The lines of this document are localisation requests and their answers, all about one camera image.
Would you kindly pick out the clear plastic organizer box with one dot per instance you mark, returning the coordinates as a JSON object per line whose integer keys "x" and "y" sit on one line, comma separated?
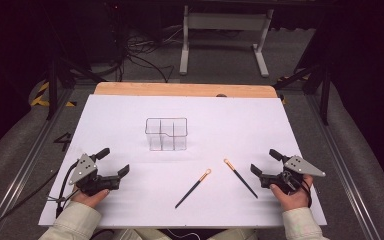
{"x": 166, "y": 133}

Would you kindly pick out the black tripod stand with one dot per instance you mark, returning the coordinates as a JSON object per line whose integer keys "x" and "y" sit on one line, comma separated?
{"x": 325, "y": 96}
{"x": 51, "y": 93}

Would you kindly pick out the aluminium floor rail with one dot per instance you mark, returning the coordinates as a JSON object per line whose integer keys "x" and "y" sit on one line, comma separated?
{"x": 341, "y": 166}
{"x": 38, "y": 143}

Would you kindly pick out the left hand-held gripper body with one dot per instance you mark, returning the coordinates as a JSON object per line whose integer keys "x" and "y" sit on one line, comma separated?
{"x": 84, "y": 168}

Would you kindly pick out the black stick gold loop end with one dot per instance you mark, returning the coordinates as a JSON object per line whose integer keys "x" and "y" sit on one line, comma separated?
{"x": 193, "y": 188}

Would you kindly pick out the person's right leg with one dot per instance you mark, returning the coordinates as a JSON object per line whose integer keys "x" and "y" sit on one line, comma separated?
{"x": 233, "y": 235}

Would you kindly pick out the yellow black floor tape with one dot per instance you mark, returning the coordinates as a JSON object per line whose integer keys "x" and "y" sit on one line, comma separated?
{"x": 40, "y": 98}
{"x": 282, "y": 79}

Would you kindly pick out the person's right hand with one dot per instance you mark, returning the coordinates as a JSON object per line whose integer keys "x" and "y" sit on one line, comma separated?
{"x": 293, "y": 200}

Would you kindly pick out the dark equipment box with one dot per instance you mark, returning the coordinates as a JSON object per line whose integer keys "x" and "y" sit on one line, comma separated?
{"x": 103, "y": 33}

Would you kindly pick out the person's left leg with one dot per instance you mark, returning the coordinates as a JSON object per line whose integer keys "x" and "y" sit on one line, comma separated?
{"x": 140, "y": 235}

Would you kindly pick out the white table sheet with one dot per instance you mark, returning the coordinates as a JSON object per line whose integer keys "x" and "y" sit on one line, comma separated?
{"x": 213, "y": 126}

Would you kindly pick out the black stick gold tip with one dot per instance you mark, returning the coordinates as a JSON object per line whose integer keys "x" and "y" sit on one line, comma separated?
{"x": 243, "y": 181}

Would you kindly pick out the person's left hand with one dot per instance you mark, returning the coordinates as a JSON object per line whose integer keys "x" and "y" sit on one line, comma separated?
{"x": 90, "y": 200}

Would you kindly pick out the person's leg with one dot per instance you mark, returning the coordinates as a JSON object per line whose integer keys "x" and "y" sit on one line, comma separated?
{"x": 233, "y": 235}
{"x": 140, "y": 235}

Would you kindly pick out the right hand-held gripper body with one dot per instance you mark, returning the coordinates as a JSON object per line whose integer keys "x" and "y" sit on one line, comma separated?
{"x": 305, "y": 168}

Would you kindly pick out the white metal stand frame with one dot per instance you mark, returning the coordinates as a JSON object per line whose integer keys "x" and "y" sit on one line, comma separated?
{"x": 226, "y": 21}

